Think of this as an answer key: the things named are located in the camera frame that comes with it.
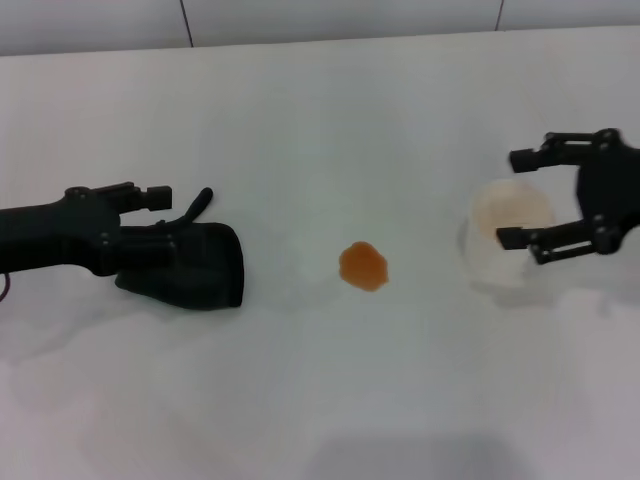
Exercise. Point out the white paper cup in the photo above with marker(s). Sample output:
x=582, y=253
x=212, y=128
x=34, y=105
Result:
x=495, y=272

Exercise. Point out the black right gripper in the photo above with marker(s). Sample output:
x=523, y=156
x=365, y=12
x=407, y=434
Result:
x=610, y=195

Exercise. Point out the dark rag with loop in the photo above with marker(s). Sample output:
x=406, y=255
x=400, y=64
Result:
x=215, y=270

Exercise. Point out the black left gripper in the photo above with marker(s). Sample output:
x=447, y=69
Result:
x=50, y=237

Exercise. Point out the orange-brown liquid stain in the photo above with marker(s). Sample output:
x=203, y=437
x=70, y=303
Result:
x=364, y=267

